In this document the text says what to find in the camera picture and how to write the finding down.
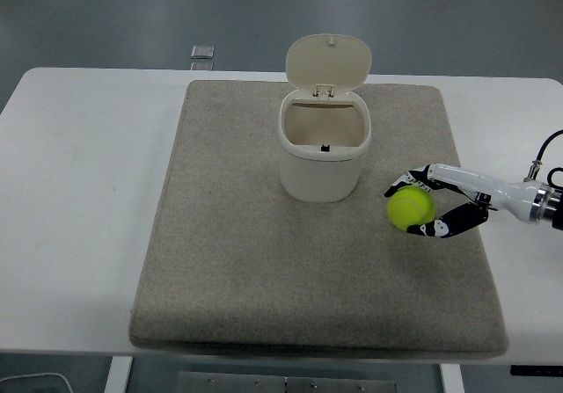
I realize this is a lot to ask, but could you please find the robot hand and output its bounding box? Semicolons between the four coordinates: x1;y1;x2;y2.
384;163;541;239

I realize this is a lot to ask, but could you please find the white cable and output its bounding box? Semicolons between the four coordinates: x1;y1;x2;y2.
0;371;74;393

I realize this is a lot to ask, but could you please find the grey metal plate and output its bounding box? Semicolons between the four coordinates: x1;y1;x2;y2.
176;371;398;393

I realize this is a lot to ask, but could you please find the white table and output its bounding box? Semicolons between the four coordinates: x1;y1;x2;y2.
0;67;563;393

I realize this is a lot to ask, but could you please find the yellow-green tennis ball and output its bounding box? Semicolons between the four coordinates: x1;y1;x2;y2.
386;185;437;233

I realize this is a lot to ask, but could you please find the beige fabric mat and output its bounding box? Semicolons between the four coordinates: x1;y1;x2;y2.
128;80;510;360

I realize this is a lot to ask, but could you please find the cream lidded bin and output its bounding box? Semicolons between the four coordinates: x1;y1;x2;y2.
278;34;373;203

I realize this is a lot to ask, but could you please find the black table control panel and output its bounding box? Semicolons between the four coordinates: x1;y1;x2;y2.
509;365;563;377

